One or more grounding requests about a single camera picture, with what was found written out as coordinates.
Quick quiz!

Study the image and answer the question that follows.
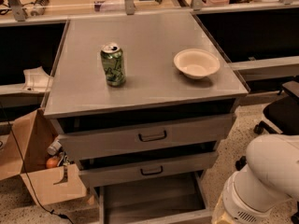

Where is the grey bottom drawer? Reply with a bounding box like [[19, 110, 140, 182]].
[[98, 172, 212, 224]]

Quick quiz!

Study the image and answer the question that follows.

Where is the grey drawer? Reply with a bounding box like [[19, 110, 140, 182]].
[[78, 151, 219, 187], [98, 172, 212, 224], [58, 113, 235, 161]]

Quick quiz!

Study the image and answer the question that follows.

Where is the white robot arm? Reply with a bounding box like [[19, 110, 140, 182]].
[[211, 134, 299, 224]]

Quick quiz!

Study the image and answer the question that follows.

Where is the grey middle drawer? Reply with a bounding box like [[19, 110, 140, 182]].
[[78, 151, 219, 187]]

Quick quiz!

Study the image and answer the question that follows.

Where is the grey drawer cabinet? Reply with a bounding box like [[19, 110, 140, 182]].
[[43, 10, 249, 224]]

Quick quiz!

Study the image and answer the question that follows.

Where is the grey top drawer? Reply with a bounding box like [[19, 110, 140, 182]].
[[58, 113, 235, 161]]

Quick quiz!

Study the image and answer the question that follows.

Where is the black office chair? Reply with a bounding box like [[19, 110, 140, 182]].
[[235, 80, 299, 224]]

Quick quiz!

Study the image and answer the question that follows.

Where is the white bowl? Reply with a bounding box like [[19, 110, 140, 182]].
[[174, 49, 221, 79]]

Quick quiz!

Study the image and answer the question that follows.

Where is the orange fruit in box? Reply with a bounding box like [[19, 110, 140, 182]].
[[46, 157, 59, 169]]

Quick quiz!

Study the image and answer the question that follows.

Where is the white bottle in box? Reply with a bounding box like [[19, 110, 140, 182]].
[[47, 140, 62, 156]]

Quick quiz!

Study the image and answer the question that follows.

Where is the green soda can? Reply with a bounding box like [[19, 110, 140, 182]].
[[100, 42, 126, 87]]

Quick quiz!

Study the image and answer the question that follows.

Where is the brown cardboard box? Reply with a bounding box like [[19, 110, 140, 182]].
[[0, 109, 87, 205]]

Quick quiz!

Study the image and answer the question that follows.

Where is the black white handheld device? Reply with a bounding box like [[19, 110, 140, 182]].
[[31, 0, 50, 16]]

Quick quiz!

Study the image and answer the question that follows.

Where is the black cable on floor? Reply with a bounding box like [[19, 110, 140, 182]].
[[0, 103, 75, 224]]

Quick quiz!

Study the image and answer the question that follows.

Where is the white bracket on shelf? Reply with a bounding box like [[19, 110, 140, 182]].
[[21, 66, 53, 93]]

